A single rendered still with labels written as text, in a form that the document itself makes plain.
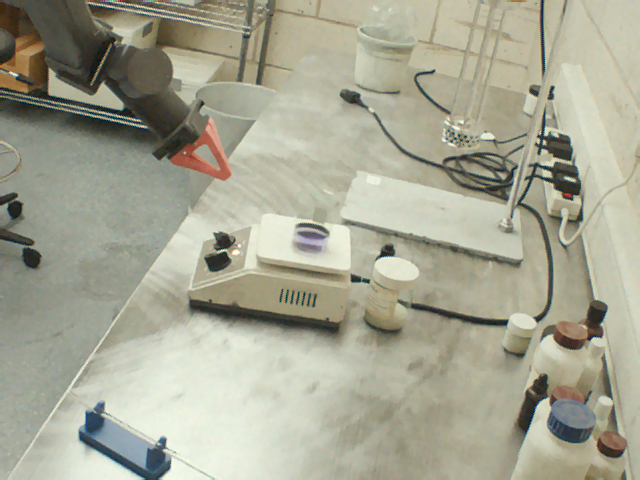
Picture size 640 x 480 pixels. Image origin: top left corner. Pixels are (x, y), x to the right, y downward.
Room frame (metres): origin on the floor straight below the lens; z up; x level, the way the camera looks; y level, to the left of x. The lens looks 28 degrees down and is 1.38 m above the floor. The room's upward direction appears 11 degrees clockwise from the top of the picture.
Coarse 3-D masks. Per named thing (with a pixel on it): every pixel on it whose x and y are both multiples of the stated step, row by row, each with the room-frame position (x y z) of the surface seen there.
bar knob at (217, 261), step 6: (216, 252) 0.99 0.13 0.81; (222, 252) 0.98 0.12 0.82; (204, 258) 0.98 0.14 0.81; (210, 258) 0.98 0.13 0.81; (216, 258) 0.98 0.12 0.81; (222, 258) 0.98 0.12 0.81; (228, 258) 0.98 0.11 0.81; (210, 264) 0.98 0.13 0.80; (216, 264) 0.98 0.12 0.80; (222, 264) 0.98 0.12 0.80; (228, 264) 0.98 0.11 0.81; (210, 270) 0.97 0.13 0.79; (216, 270) 0.97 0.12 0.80
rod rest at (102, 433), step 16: (96, 416) 0.68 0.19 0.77; (80, 432) 0.67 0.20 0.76; (96, 432) 0.67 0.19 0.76; (112, 432) 0.67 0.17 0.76; (128, 432) 0.68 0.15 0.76; (112, 448) 0.65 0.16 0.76; (128, 448) 0.66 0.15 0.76; (144, 448) 0.66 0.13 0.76; (128, 464) 0.64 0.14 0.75; (144, 464) 0.64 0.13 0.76; (160, 464) 0.64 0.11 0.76
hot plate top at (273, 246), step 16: (272, 224) 1.05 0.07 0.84; (288, 224) 1.05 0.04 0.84; (272, 240) 1.00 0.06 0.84; (288, 240) 1.01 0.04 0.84; (336, 240) 1.04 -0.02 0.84; (256, 256) 0.96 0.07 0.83; (272, 256) 0.96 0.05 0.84; (288, 256) 0.97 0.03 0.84; (304, 256) 0.98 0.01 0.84; (320, 256) 0.99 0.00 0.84; (336, 256) 0.99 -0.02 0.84; (336, 272) 0.96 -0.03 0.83
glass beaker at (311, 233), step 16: (304, 192) 1.02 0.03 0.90; (320, 192) 1.03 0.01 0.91; (336, 192) 1.02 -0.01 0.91; (304, 208) 0.98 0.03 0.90; (320, 208) 1.03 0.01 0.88; (336, 208) 1.00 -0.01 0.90; (304, 224) 0.98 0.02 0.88; (320, 224) 0.98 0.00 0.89; (304, 240) 0.98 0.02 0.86; (320, 240) 0.98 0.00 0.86
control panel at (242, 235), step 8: (232, 232) 1.07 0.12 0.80; (240, 232) 1.06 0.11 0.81; (248, 232) 1.05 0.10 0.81; (208, 240) 1.07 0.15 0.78; (240, 240) 1.04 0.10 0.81; (248, 240) 1.03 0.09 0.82; (208, 248) 1.04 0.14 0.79; (232, 248) 1.02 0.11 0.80; (240, 248) 1.01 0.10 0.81; (200, 256) 1.02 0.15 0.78; (232, 256) 1.00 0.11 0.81; (240, 256) 0.99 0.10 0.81; (200, 264) 1.00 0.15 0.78; (232, 264) 0.98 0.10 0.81; (240, 264) 0.97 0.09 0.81; (200, 272) 0.98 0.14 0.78; (208, 272) 0.97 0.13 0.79; (216, 272) 0.97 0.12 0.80; (224, 272) 0.96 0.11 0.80; (200, 280) 0.96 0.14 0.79
